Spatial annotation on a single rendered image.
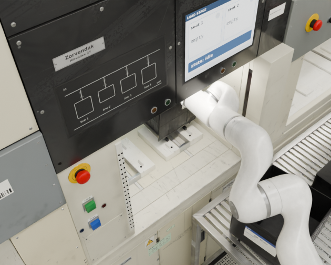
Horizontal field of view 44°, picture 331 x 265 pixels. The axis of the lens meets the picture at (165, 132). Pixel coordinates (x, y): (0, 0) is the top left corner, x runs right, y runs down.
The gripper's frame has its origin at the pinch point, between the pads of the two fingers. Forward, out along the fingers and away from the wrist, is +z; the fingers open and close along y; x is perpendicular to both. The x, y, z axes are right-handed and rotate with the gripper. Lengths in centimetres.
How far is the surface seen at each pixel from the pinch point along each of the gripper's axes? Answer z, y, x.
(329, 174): -58, 41, -35
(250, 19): -32.2, 9.5, 35.6
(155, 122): -7.3, -10.1, -15.1
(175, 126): -7.7, -0.6, -23.2
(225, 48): -32.9, 0.0, 29.8
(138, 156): -6.4, -19.2, -31.1
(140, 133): 4.8, -11.0, -31.0
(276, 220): -58, 13, -44
